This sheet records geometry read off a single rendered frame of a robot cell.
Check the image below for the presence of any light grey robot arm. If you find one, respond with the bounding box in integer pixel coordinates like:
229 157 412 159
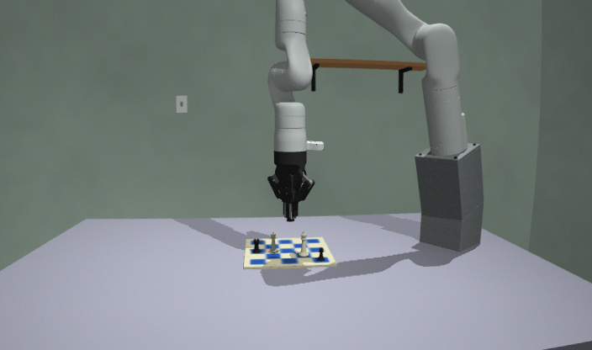
268 0 468 156

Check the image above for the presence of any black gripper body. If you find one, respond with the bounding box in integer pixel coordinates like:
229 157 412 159
274 151 306 189

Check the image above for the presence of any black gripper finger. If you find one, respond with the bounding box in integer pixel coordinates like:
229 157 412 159
267 173 290 218
287 172 315 220

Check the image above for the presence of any blue and cream chessboard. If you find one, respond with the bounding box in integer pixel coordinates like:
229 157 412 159
244 237 337 269

